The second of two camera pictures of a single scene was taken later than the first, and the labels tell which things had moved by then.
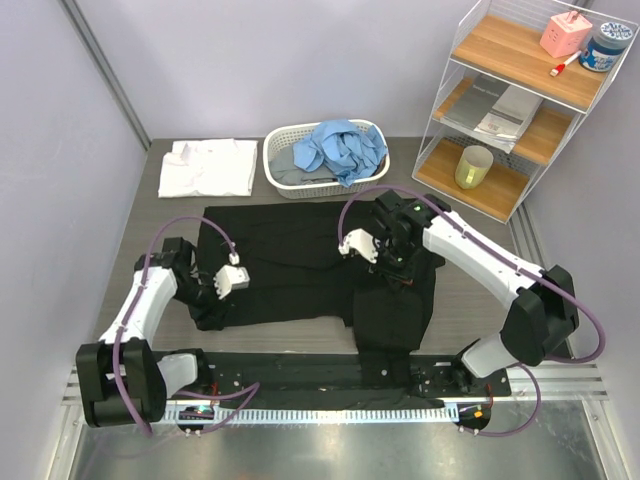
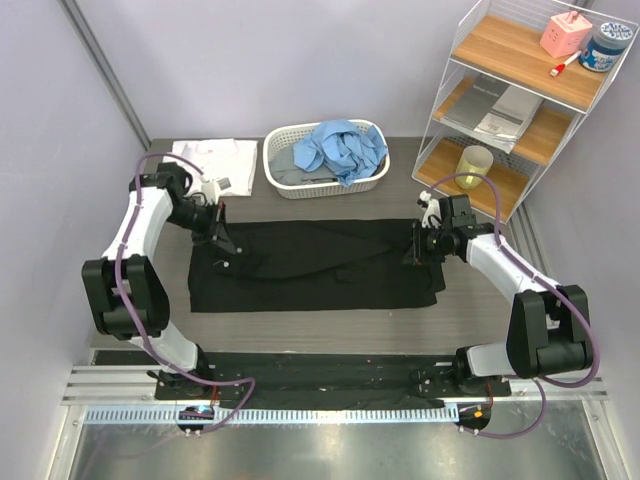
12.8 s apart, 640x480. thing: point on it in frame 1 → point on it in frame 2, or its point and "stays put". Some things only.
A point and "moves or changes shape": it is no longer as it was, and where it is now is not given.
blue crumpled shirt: (347, 150) stays put
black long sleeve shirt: (300, 279) moves or changes shape
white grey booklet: (507, 122) stays put
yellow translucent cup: (473, 166) stays put
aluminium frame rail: (584, 380) stays put
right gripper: (396, 278) → (417, 254)
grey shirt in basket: (283, 167) stays put
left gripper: (212, 315) → (216, 232)
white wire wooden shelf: (519, 74) stays put
